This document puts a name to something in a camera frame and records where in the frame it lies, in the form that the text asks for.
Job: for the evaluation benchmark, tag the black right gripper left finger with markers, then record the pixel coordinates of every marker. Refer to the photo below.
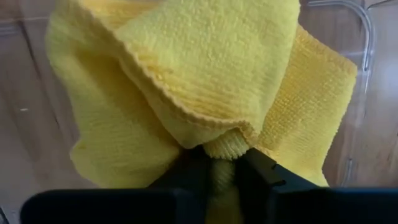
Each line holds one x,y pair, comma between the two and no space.
124,208

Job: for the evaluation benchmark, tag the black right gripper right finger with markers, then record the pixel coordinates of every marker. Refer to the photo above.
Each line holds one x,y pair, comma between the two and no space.
311,208

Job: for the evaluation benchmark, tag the clear plastic basket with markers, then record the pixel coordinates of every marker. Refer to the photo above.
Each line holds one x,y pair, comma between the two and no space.
367,40

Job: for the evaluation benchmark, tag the yellow microfiber towel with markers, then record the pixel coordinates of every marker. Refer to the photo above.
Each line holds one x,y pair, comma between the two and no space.
202,62

